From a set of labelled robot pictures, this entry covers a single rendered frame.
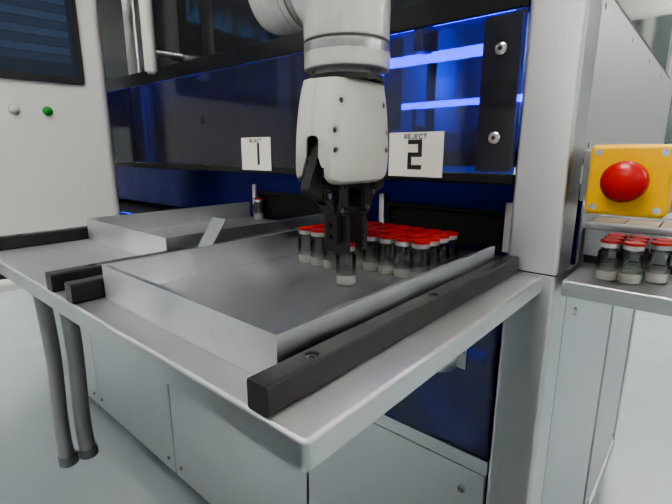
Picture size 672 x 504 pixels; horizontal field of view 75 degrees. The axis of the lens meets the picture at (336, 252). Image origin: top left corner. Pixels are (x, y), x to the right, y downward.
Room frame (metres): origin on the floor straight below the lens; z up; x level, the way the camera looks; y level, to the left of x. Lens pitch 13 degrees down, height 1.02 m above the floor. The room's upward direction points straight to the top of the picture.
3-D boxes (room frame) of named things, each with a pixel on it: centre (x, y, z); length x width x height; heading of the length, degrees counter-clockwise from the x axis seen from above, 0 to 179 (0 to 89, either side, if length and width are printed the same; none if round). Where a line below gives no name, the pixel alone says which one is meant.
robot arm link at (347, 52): (0.46, -0.01, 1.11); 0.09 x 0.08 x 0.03; 139
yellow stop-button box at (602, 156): (0.47, -0.32, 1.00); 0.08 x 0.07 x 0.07; 139
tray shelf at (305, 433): (0.60, 0.12, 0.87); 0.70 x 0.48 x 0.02; 49
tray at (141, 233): (0.77, 0.21, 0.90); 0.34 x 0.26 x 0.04; 139
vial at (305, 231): (0.56, 0.04, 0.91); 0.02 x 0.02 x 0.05
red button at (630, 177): (0.44, -0.29, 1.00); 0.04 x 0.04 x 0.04; 49
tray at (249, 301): (0.46, 0.02, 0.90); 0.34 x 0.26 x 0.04; 139
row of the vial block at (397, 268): (0.53, -0.04, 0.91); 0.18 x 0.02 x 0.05; 49
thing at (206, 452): (1.54, 0.20, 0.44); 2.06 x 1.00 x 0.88; 49
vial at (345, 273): (0.46, -0.01, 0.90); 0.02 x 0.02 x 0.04
